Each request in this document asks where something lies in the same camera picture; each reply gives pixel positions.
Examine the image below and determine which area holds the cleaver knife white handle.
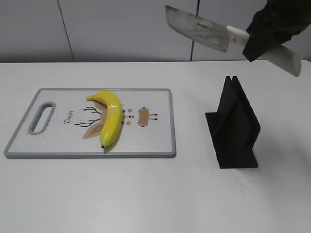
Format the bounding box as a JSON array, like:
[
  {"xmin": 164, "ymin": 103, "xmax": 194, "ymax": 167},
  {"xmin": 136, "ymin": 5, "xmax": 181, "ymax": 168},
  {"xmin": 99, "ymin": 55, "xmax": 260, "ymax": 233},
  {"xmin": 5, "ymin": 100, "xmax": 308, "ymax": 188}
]
[{"xmin": 165, "ymin": 5, "xmax": 301, "ymax": 77}]

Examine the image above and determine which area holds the yellow plastic banana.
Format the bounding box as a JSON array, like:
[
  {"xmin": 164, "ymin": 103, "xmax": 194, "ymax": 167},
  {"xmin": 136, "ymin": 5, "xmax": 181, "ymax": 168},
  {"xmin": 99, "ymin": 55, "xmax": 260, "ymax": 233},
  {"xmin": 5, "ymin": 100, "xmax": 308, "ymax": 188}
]
[{"xmin": 86, "ymin": 90, "xmax": 122, "ymax": 148}]

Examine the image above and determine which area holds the white grey cutting board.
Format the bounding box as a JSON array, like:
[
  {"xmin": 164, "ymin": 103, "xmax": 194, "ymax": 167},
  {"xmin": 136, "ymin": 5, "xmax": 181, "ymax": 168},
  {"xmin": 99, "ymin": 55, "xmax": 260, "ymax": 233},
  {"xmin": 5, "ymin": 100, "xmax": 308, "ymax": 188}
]
[{"xmin": 4, "ymin": 88, "xmax": 176, "ymax": 158}]

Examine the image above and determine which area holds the black knife stand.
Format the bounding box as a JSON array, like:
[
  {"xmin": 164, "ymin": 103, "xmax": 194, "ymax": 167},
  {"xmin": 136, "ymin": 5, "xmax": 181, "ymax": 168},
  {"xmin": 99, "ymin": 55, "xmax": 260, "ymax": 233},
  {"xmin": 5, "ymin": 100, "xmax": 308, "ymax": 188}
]
[{"xmin": 205, "ymin": 76, "xmax": 260, "ymax": 169}]

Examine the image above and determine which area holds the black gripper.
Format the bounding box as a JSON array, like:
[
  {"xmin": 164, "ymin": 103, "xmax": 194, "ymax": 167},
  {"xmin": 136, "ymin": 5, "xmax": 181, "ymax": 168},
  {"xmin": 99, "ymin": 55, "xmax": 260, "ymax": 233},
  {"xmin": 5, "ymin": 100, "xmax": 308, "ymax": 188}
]
[{"xmin": 242, "ymin": 0, "xmax": 311, "ymax": 62}]

